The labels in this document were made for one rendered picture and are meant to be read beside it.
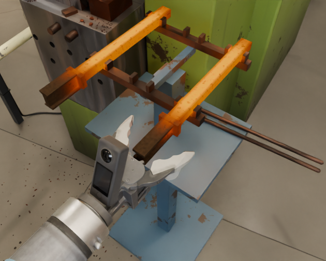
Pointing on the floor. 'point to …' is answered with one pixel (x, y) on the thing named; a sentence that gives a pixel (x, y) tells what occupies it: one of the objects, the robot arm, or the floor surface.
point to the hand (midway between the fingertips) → (163, 130)
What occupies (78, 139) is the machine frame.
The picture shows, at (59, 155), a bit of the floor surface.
